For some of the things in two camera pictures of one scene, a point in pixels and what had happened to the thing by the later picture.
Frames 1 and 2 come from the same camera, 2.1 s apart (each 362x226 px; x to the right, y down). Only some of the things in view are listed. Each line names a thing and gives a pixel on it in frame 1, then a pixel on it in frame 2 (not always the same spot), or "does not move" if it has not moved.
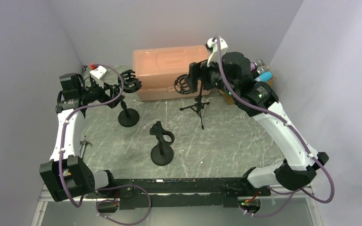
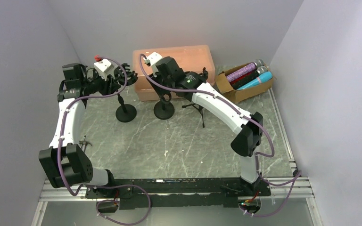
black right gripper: [194, 75] → [156, 64]
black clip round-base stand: [162, 154] → [164, 109]
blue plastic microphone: [264, 77] does not move
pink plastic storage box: [157, 68] does not move
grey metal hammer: [83, 143] does not move
